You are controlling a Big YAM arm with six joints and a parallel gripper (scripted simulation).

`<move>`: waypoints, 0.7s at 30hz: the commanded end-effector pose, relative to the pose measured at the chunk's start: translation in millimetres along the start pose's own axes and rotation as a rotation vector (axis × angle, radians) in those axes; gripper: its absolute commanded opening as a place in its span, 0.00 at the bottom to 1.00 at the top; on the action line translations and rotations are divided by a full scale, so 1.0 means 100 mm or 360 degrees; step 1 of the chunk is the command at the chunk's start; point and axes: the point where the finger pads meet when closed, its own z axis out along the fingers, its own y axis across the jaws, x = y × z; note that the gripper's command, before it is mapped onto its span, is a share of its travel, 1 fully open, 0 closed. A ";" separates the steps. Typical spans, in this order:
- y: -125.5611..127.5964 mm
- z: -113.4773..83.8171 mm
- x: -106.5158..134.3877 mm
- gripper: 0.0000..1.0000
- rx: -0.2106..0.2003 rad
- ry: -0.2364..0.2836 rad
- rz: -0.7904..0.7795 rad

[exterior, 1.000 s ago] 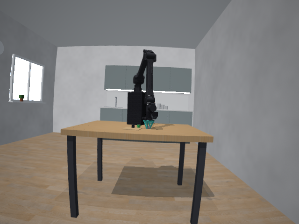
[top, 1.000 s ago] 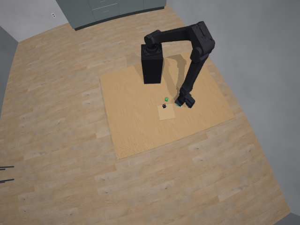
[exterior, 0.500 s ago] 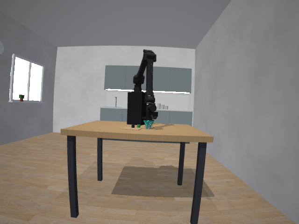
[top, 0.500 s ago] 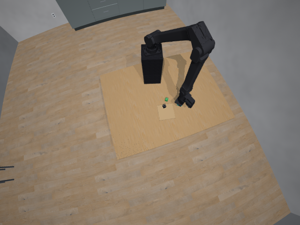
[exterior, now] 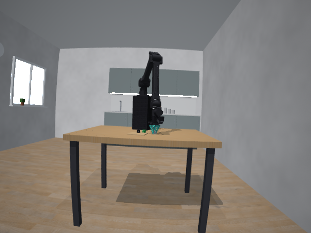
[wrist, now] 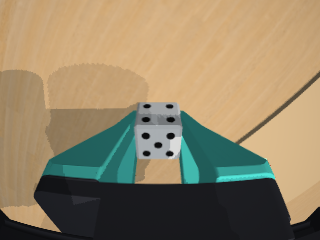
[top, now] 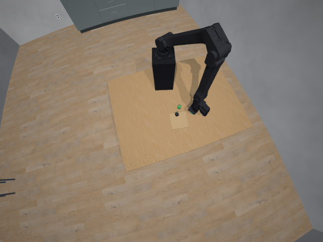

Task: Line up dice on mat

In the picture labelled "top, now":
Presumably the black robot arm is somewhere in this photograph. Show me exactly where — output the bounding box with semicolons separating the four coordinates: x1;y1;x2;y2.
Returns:
154;23;232;116

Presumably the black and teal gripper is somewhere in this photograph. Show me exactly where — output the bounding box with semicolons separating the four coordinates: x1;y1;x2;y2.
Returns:
188;104;198;115

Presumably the beige flat mat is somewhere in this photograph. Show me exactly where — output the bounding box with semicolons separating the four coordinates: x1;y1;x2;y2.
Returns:
169;111;189;130

